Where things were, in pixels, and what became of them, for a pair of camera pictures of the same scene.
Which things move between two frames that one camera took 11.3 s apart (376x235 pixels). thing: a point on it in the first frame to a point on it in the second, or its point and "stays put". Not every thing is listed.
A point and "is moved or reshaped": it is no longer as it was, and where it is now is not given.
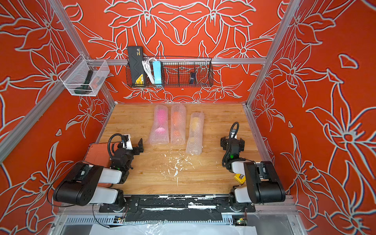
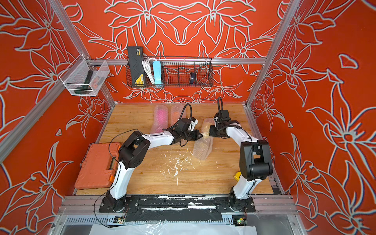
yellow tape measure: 241,178 stays put
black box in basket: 135,58 stays put
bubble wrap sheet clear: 194,145 is moved or reshaped
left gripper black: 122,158 to 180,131
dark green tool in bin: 86,87 stays put
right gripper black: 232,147 to 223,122
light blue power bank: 157,72 stays put
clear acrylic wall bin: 85,77 stays put
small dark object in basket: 193,78 stays put
